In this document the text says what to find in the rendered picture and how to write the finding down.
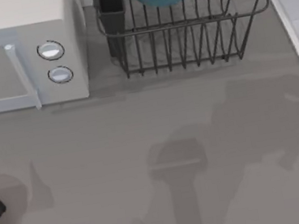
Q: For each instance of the small microwave knob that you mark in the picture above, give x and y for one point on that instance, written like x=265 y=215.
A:
x=60 y=74

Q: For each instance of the pale microwave oven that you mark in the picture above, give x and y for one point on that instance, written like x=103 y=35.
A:
x=71 y=21

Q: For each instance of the black cutlery holder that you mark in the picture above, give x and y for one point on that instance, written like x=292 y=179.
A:
x=111 y=6

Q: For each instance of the large microwave knob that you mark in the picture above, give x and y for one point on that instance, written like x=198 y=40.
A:
x=50 y=50

